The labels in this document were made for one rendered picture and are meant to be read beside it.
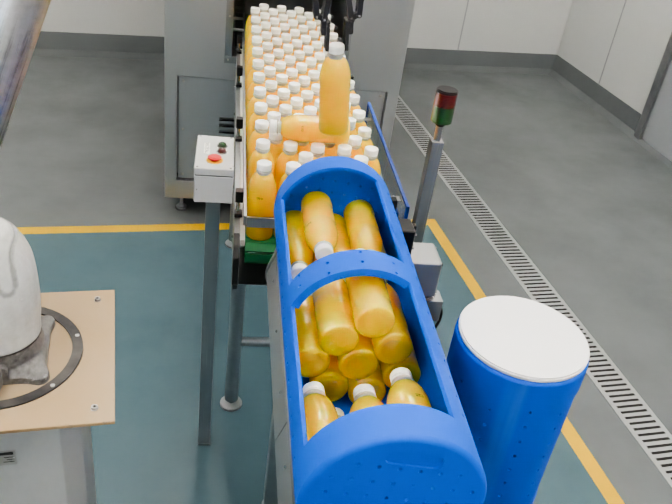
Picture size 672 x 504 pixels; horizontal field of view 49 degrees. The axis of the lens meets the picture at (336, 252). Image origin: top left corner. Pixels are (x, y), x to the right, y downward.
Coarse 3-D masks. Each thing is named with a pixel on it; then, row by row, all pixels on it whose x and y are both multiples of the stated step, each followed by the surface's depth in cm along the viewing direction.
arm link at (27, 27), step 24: (0, 0) 125; (24, 0) 126; (48, 0) 129; (0, 24) 126; (24, 24) 127; (0, 48) 127; (24, 48) 129; (0, 72) 128; (24, 72) 133; (0, 96) 130; (0, 120) 132; (0, 144) 136
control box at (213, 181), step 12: (204, 144) 200; (216, 144) 201; (228, 144) 202; (204, 156) 194; (228, 156) 196; (204, 168) 189; (216, 168) 190; (228, 168) 190; (204, 180) 191; (216, 180) 191; (228, 180) 192; (204, 192) 193; (216, 192) 193; (228, 192) 193
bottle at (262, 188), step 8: (256, 168) 193; (256, 176) 192; (264, 176) 192; (272, 176) 193; (256, 184) 192; (264, 184) 192; (272, 184) 193; (248, 192) 195; (256, 192) 193; (264, 192) 192; (272, 192) 194; (248, 200) 196; (256, 200) 194; (264, 200) 194; (272, 200) 195; (248, 208) 197; (256, 208) 195; (264, 208) 195; (272, 208) 197; (256, 216) 196; (264, 216) 196; (272, 216) 198; (248, 232) 200; (256, 232) 199; (264, 232) 199; (272, 232) 202
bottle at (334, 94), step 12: (324, 60) 174; (336, 60) 172; (324, 72) 174; (336, 72) 173; (348, 72) 174; (324, 84) 175; (336, 84) 174; (348, 84) 176; (324, 96) 177; (336, 96) 176; (348, 96) 178; (324, 108) 178; (336, 108) 177; (348, 108) 180; (324, 120) 180; (336, 120) 179; (348, 120) 182; (324, 132) 182; (336, 132) 181
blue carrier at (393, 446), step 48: (288, 192) 171; (336, 192) 178; (384, 192) 169; (384, 240) 180; (288, 288) 143; (288, 336) 133; (432, 336) 127; (288, 384) 126; (432, 384) 137; (336, 432) 105; (384, 432) 102; (432, 432) 103; (336, 480) 105; (384, 480) 106; (432, 480) 107; (480, 480) 108
